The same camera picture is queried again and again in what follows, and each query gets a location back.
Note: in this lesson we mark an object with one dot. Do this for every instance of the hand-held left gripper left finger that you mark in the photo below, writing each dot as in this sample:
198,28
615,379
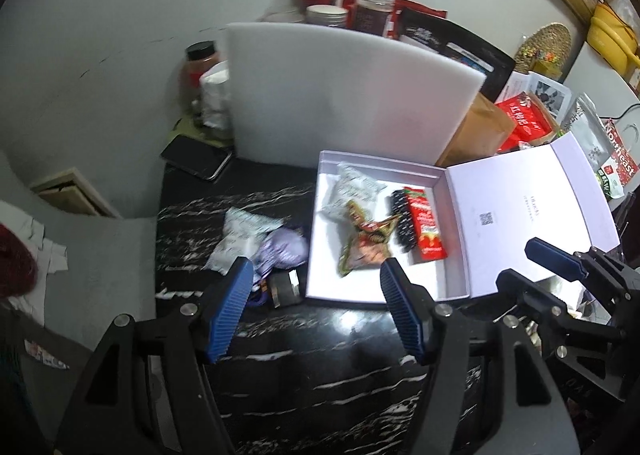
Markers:
230,310

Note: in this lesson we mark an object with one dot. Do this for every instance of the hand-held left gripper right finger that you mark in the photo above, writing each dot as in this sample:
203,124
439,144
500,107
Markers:
405,315

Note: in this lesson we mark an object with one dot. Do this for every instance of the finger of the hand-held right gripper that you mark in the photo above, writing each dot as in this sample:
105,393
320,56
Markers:
550,255
530,295

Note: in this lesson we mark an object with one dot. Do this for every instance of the white snack packet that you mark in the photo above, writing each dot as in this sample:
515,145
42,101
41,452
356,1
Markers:
235,235
352,187

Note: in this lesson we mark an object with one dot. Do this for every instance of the lavender gift box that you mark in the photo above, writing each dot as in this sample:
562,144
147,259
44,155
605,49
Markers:
500,195

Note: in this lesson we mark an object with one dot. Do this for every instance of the purple satin pouch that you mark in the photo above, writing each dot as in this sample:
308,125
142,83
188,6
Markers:
282,250

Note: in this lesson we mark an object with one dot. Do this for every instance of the gold brown snack packet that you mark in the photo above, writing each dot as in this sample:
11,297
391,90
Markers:
367,240

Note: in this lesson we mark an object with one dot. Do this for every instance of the red snack packet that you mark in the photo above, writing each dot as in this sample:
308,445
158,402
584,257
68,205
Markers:
425,225

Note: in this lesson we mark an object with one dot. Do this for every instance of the black polka dot hair clip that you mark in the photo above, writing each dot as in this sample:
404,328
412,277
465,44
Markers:
402,220

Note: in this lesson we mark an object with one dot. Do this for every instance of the green and white packet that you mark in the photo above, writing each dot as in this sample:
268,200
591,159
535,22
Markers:
610,185

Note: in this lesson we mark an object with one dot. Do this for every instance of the red and white bag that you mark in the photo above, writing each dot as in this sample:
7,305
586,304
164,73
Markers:
622,155

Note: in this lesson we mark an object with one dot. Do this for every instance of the silver foil pouch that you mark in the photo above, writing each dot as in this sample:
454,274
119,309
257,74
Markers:
590,135

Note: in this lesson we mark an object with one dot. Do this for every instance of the brown paper bag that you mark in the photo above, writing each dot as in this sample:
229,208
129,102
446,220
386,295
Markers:
480,130

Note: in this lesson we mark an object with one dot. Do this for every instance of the black smartphone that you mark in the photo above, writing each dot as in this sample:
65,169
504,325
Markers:
192,157

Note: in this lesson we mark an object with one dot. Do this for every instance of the printed white leaflet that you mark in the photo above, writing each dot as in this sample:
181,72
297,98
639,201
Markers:
550,90

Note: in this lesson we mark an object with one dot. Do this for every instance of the white cabinet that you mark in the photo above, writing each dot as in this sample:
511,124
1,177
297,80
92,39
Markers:
585,75

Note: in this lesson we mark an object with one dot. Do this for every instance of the green mat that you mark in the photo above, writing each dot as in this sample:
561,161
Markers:
182,127

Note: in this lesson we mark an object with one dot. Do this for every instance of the cream framed picture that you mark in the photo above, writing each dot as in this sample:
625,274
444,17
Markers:
65,190

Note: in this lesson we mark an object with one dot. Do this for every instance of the white cloth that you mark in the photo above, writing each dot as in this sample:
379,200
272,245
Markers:
30,240

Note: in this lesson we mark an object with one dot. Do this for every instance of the woven basket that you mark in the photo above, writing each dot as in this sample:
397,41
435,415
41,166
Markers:
545,42

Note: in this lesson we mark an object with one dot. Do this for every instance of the white wrapped bag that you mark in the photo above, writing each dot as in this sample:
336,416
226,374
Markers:
215,95

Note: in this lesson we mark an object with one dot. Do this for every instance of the red plaid cloth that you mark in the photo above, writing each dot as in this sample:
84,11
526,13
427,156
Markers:
12,260

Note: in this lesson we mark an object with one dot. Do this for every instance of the yellow bowl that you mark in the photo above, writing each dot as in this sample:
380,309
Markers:
610,40

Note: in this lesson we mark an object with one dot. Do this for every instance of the white foam board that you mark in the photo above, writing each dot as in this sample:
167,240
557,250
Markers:
350,95

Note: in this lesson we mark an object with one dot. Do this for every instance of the black bag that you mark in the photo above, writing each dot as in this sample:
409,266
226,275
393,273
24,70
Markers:
450,42

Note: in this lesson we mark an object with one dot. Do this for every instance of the spice jar with black lid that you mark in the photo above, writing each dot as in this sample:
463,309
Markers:
197,70

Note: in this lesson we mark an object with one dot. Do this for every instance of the red foil bag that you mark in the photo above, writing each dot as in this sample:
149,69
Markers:
415,7

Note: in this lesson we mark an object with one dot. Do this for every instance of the clear jar with dark contents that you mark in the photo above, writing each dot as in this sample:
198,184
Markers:
372,15

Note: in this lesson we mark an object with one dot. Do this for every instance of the white lidded jar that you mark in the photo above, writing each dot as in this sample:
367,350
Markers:
325,15

